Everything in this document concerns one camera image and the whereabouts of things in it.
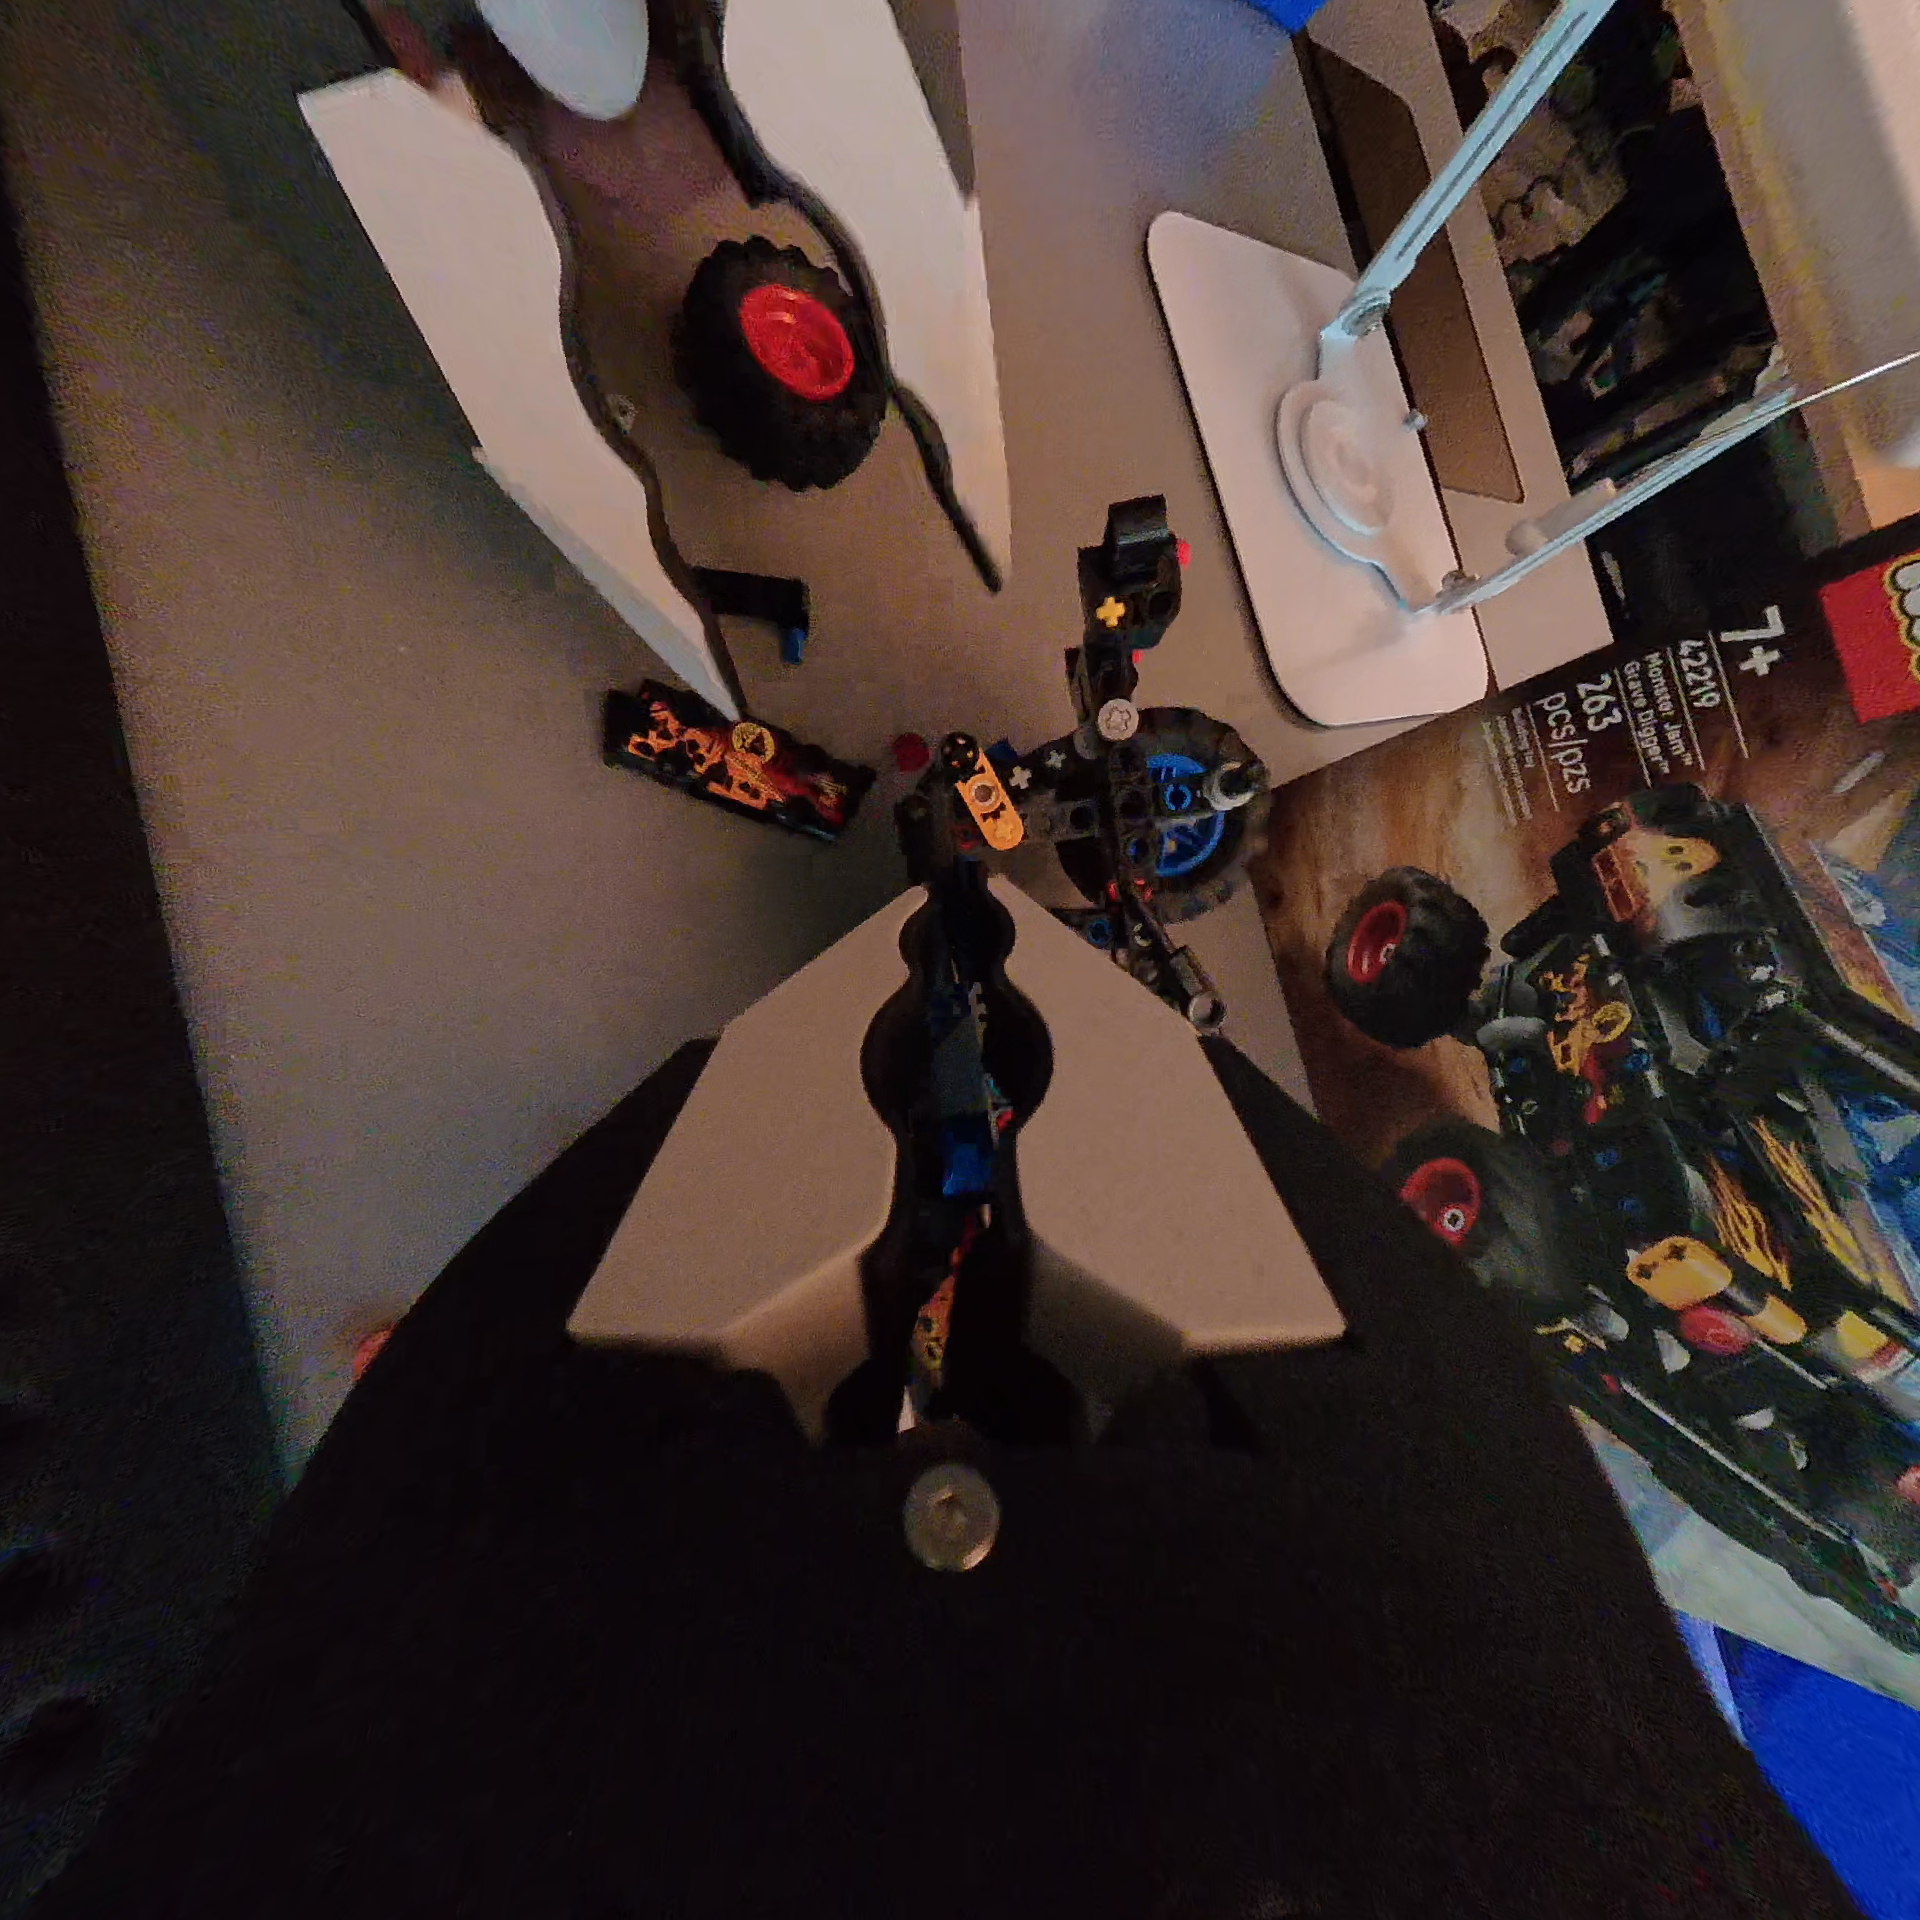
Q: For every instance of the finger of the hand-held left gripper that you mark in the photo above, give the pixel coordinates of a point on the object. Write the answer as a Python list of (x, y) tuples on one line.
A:
[(885, 180), (465, 270)]

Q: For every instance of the toy set cardboard box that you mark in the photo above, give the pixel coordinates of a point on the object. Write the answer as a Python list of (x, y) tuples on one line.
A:
[(1651, 930)]

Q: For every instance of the white tethered stylus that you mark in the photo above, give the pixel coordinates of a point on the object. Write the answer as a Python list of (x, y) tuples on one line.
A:
[(1545, 533)]

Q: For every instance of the toy brick monster truck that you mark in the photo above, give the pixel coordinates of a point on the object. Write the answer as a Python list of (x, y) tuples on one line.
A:
[(1141, 781)]

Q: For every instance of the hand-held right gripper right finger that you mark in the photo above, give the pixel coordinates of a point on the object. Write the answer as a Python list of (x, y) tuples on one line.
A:
[(1184, 1201)]

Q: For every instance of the small red pin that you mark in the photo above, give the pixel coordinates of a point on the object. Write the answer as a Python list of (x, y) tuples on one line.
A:
[(911, 753)]

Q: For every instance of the black tyre red hub wheel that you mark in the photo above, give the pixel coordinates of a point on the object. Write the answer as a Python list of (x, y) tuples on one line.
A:
[(794, 339)]

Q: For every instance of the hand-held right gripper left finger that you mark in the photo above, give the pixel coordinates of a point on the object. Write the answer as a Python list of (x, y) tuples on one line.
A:
[(735, 1201)]

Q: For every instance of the white tilted board stand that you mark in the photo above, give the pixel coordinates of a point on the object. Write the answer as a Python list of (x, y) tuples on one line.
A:
[(1245, 450)]

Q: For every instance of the black orange print side panel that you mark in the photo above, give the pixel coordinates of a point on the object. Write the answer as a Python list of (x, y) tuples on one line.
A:
[(735, 759)]

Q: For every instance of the black beam with blue pin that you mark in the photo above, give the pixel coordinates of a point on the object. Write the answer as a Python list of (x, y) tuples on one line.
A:
[(750, 600)]

